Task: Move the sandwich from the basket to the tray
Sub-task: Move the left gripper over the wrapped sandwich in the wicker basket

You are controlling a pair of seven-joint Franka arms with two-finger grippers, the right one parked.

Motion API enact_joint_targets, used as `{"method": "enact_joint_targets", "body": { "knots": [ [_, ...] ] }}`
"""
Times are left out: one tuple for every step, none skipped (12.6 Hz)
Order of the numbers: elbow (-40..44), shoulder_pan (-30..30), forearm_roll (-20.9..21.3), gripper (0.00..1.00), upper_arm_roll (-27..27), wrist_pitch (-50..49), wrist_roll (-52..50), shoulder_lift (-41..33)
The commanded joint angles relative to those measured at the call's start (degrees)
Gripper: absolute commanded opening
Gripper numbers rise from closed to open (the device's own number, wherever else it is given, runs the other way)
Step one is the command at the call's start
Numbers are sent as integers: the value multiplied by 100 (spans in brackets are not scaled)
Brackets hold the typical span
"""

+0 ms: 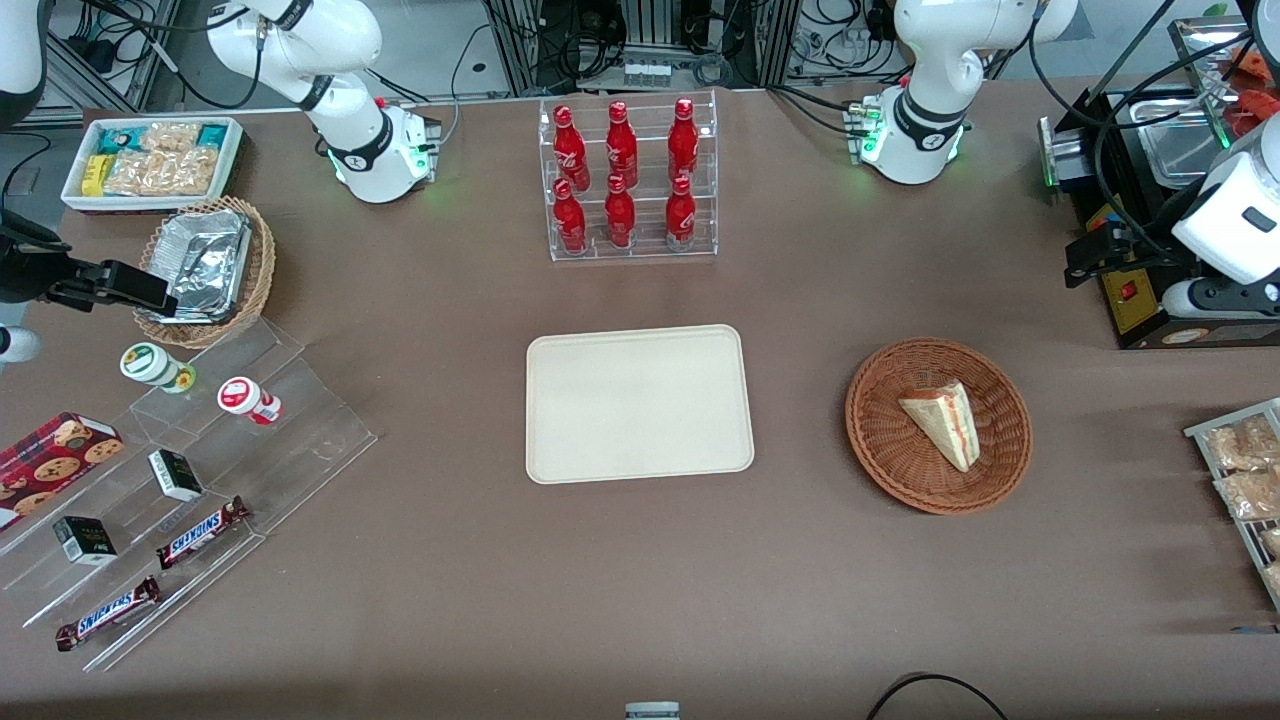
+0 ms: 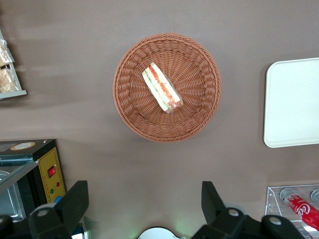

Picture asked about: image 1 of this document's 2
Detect white rectangular snack bin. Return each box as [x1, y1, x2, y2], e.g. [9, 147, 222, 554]
[61, 116, 245, 216]

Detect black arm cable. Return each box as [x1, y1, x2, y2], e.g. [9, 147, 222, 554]
[1028, 0, 1241, 263]

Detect black floor cable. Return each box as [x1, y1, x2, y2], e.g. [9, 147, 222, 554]
[865, 672, 1012, 720]

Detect red cookie box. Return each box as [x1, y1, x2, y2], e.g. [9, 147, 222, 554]
[0, 411, 125, 532]

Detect beige plastic tray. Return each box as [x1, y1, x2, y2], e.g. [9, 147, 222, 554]
[526, 324, 755, 486]

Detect red cola bottle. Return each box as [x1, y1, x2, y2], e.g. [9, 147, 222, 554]
[553, 105, 592, 191]
[604, 175, 638, 250]
[664, 176, 698, 252]
[605, 101, 640, 189]
[552, 180, 589, 255]
[667, 98, 700, 184]

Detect clear acrylic stepped shelf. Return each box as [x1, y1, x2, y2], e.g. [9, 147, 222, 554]
[0, 317, 379, 674]

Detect tray of wrapped snacks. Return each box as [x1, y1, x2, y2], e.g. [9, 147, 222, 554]
[1184, 398, 1280, 613]

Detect triangular sandwich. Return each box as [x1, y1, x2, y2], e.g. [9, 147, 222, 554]
[898, 378, 981, 473]

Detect metal glass display case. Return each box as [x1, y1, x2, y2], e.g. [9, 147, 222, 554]
[1167, 14, 1280, 151]

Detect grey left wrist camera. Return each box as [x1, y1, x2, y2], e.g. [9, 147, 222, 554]
[1160, 278, 1280, 322]

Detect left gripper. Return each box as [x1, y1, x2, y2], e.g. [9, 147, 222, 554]
[1064, 222, 1201, 289]

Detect red lid yogurt bottle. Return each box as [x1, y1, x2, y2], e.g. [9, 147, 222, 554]
[217, 376, 284, 427]

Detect brown round wicker basket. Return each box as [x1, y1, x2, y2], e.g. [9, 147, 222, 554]
[845, 338, 1033, 516]

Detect red food items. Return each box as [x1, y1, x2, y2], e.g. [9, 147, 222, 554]
[1225, 44, 1280, 141]

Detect light oval wicker basket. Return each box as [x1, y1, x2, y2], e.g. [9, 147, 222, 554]
[132, 196, 277, 350]

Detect Snickers chocolate bar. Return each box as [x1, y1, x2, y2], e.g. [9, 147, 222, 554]
[54, 575, 162, 653]
[156, 496, 252, 572]

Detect clear acrylic bottle rack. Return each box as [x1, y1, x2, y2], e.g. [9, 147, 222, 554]
[538, 90, 719, 263]

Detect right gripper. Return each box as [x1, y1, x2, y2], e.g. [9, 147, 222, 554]
[0, 208, 179, 317]

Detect clear cracker bag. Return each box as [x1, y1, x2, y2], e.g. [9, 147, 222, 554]
[104, 147, 218, 197]
[139, 121, 202, 153]

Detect small black box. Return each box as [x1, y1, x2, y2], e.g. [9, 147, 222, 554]
[52, 515, 119, 567]
[147, 449, 205, 503]

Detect steel pan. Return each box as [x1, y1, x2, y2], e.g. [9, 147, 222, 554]
[1124, 88, 1237, 193]

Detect black food warmer machine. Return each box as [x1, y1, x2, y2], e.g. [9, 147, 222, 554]
[1038, 84, 1280, 351]

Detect aluminium foil containers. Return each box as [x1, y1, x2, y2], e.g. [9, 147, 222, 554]
[149, 209, 252, 324]

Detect green lid yogurt bottle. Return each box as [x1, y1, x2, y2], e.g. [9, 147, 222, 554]
[120, 342, 197, 395]

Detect aluminium profile frame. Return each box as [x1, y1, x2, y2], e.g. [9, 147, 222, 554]
[486, 0, 803, 97]

